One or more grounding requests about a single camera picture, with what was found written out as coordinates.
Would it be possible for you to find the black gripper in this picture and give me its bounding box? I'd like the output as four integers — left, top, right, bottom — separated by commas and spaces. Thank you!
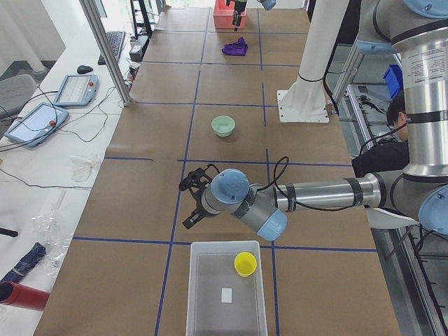
178, 167, 212, 230
225, 0, 247, 32

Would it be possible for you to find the black electronics box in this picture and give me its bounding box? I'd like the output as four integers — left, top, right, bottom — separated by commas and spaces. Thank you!
129, 36, 150, 62

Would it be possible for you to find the crumpled clear plastic wrap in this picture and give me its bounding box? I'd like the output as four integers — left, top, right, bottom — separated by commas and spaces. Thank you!
31, 210, 73, 279

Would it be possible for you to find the clear plastic storage box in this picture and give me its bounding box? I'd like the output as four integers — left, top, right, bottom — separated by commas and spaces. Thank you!
185, 241, 268, 335

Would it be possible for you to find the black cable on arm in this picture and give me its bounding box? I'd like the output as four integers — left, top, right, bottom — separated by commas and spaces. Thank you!
257, 155, 351, 211

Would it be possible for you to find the blue plastic parts bin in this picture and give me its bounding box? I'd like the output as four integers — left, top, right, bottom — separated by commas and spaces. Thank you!
383, 64, 403, 99

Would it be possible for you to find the pink plastic bin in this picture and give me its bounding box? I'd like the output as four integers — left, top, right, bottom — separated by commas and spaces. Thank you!
213, 0, 246, 29

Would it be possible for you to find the folded dark blue umbrella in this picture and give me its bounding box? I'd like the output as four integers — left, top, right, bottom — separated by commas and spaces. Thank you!
1, 242, 46, 283

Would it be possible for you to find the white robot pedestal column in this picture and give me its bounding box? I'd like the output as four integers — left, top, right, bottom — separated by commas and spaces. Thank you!
277, 0, 349, 123

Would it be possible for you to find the seated person in black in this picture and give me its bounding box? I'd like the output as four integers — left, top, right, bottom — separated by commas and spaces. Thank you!
351, 90, 410, 178

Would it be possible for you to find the purple microfiber cloth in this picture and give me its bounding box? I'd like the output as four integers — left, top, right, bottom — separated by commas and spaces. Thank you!
221, 37, 249, 56

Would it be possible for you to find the white paper label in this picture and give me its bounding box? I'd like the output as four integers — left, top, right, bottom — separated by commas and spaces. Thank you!
221, 288, 232, 303

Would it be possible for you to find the blue teach pendant tablet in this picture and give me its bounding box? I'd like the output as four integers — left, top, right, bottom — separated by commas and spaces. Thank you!
53, 74, 99, 108

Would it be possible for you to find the grey aluminium frame post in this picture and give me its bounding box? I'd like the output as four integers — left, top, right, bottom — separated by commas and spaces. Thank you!
79, 0, 132, 106

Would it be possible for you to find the red cylinder tube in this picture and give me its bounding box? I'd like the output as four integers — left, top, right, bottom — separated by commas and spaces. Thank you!
1, 281, 50, 312

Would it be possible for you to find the light green bowl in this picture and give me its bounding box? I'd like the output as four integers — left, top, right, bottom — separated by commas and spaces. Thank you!
211, 115, 235, 137

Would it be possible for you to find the yellow plastic cup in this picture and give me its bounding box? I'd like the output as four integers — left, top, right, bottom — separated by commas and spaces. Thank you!
234, 251, 258, 277

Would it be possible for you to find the crumpled white tissue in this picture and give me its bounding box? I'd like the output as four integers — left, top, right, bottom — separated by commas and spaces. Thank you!
69, 154, 103, 182

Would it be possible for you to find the black computer mouse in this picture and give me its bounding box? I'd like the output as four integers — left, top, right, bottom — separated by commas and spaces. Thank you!
77, 64, 93, 74

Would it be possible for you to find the black keyboard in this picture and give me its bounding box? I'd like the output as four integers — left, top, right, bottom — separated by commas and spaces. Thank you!
106, 31, 127, 62

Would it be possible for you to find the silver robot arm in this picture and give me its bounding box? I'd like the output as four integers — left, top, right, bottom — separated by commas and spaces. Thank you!
225, 0, 277, 32
178, 1, 447, 241

